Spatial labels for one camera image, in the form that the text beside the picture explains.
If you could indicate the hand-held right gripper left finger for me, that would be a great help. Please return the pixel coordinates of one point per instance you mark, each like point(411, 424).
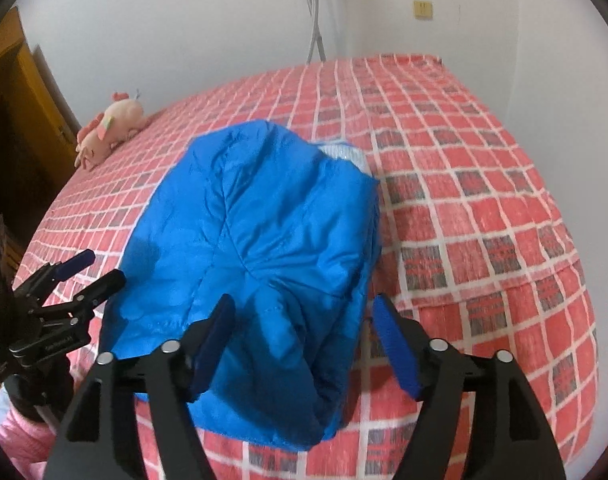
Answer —
point(214, 346)

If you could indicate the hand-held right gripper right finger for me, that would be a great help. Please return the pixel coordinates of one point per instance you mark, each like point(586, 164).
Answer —
point(396, 346)

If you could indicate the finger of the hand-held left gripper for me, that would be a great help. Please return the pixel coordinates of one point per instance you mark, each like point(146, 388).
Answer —
point(106, 284)
point(78, 261)

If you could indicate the blue puffer jacket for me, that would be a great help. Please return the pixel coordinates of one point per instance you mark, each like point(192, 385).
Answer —
point(264, 210)

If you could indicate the person's left forearm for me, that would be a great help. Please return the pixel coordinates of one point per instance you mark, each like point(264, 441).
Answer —
point(19, 442)

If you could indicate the pink plush unicorn toy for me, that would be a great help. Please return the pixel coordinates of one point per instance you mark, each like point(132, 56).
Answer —
point(116, 120)

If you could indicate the bed with red checked sheet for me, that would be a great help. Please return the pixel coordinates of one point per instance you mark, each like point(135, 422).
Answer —
point(484, 220)

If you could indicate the wooden wardrobe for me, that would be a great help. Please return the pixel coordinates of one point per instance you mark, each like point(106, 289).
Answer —
point(14, 110)

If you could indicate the yellow wall outlet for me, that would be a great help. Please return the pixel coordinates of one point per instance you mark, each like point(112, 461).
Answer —
point(423, 9)

